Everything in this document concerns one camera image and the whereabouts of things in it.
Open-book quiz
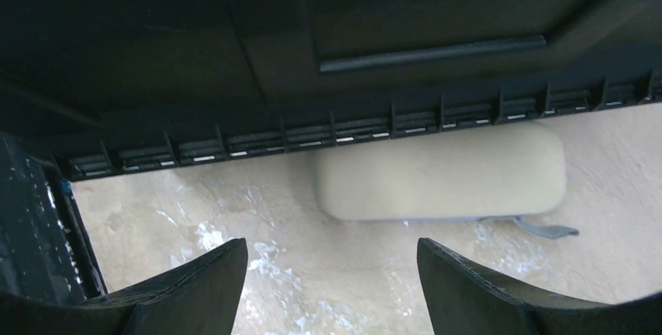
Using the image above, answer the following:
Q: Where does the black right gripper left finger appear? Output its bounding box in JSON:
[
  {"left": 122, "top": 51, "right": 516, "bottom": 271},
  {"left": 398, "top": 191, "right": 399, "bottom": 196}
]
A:
[{"left": 1, "top": 238, "right": 247, "bottom": 334}]

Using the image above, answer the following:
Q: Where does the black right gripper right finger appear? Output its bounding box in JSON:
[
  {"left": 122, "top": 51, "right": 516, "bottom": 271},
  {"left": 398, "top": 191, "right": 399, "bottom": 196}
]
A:
[{"left": 417, "top": 238, "right": 661, "bottom": 334}]

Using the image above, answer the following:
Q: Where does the black plastic toolbox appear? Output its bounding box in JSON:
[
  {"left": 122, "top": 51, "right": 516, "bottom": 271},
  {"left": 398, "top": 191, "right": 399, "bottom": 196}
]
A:
[{"left": 1, "top": 0, "right": 661, "bottom": 305}]

